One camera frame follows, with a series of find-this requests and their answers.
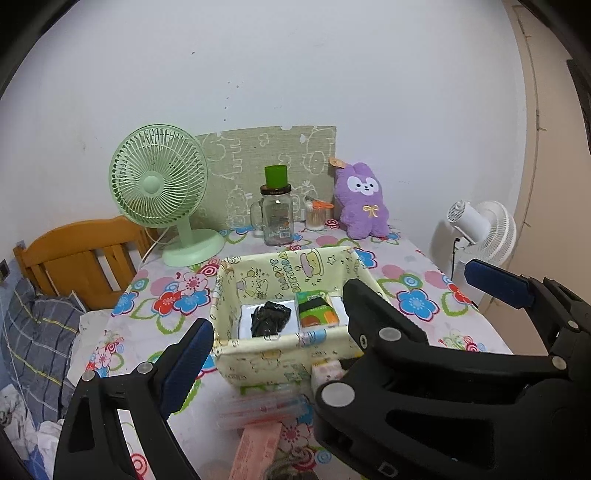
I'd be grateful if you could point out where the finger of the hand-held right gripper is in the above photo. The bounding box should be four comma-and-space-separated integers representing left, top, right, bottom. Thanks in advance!
464, 258, 591, 357
314, 278, 570, 480

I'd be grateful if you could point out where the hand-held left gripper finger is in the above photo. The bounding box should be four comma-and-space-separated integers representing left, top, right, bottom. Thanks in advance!
53, 318, 216, 480

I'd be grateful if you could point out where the cartoon print storage box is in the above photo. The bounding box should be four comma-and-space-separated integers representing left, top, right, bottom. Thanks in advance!
210, 247, 393, 386

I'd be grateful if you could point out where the cartoon print tissue packet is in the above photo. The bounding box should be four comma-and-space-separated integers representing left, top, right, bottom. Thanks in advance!
311, 360, 352, 398

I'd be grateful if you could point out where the pink carton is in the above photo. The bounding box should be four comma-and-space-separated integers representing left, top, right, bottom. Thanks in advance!
228, 422, 283, 480

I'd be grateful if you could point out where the white standing fan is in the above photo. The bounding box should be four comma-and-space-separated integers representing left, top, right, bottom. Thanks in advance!
446, 199, 517, 284

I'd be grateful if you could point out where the floral tablecloth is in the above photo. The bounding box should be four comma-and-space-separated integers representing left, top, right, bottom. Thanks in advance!
65, 224, 514, 480

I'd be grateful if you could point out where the green orange snack packet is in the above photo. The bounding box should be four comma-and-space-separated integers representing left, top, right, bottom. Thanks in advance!
295, 290, 338, 328

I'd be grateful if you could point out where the black crumpled bag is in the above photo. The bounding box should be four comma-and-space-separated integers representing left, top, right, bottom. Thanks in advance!
250, 301, 293, 337

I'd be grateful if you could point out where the purple plush rabbit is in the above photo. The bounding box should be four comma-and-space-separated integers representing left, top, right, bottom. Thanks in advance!
329, 157, 391, 240

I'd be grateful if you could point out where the cotton swab jar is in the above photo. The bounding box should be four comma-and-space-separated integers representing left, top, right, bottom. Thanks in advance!
304, 196, 334, 232

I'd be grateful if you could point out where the beige door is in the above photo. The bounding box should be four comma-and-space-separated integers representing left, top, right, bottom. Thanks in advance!
480, 4, 591, 319

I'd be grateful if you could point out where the glass mug jar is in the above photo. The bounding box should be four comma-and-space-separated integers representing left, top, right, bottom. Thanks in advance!
249, 184, 296, 246

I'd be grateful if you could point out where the blue plaid pillow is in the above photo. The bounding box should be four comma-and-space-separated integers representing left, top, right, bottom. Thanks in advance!
0, 277, 88, 418

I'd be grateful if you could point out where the green plastic cup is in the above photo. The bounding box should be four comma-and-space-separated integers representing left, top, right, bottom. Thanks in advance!
264, 165, 288, 189

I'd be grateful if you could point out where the white bedding cloth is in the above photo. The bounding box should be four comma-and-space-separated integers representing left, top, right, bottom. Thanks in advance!
0, 385, 63, 480

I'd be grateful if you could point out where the wooden bed headboard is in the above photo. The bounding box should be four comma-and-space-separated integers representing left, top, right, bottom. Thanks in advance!
13, 216, 155, 311

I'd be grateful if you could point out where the green desk fan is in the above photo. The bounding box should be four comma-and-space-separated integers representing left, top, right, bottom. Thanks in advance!
108, 122, 225, 267

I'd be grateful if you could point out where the green printed board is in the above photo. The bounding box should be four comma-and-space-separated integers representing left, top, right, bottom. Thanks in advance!
194, 124, 338, 232

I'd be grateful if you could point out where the white fan cable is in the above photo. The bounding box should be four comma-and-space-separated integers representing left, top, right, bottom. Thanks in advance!
140, 226, 172, 267

